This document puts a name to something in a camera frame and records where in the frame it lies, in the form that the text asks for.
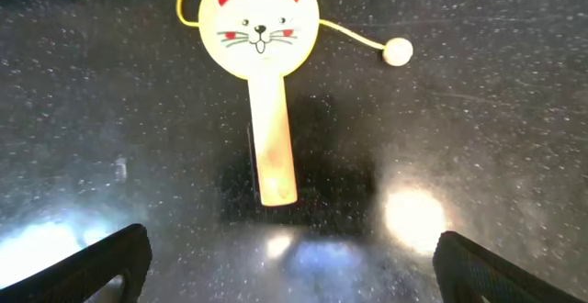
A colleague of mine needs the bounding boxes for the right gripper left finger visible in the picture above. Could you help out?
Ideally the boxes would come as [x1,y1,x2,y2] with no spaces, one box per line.
[0,223,153,303]

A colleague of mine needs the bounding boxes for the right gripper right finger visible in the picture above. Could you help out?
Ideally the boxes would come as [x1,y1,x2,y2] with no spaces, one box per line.
[431,230,584,303]

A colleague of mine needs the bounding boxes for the yellow cat face rattle drum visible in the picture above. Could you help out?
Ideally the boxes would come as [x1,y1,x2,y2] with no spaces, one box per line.
[175,0,414,208]

